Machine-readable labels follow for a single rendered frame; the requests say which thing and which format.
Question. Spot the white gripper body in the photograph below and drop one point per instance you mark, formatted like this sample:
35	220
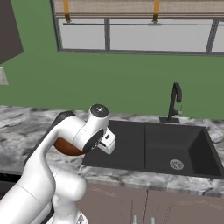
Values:
108	148

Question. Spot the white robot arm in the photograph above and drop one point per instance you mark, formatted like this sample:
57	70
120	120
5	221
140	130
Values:
38	175

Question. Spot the black sink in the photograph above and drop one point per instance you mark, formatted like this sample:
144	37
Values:
131	145

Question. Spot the brown bowl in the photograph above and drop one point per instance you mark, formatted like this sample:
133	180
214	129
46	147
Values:
67	148

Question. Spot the brown cupboard door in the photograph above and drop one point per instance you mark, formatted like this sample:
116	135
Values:
113	204
186	208

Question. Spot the black tap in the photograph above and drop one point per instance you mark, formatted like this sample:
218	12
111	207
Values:
176	96

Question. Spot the grey framed window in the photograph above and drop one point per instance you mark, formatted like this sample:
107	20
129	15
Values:
131	38

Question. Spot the beige woven window blind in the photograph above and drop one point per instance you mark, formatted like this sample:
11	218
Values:
116	7

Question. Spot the white wall socket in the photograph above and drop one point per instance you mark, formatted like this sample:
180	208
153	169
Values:
3	76

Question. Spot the dark wall cupboard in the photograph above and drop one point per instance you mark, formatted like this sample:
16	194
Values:
8	29

